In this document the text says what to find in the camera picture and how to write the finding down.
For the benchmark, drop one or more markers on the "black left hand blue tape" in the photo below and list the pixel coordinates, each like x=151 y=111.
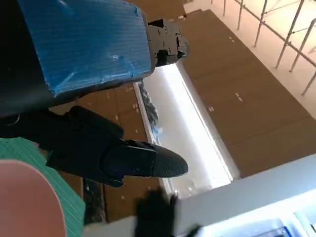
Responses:
x=81 y=49

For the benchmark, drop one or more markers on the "black gloved right hand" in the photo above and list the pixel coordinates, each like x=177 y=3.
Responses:
x=155 y=214

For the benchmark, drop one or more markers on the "pink bowl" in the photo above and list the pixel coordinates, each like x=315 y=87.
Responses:
x=27 y=202

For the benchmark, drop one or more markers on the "green cutting mat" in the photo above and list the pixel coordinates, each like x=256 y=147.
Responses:
x=66 y=197

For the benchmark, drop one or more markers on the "bright white window panel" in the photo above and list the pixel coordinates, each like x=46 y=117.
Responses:
x=187 y=123

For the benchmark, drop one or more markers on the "white metal railing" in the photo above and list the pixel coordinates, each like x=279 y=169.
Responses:
x=284 y=29

